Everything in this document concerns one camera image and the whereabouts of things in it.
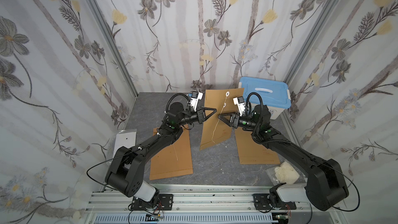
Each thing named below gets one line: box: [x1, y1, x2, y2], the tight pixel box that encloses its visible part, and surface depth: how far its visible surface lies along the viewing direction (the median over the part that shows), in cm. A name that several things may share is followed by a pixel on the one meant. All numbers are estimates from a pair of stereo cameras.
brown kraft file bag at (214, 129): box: [199, 87, 245, 151], surface depth 74 cm
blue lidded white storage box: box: [238, 76, 292, 120], surface depth 101 cm
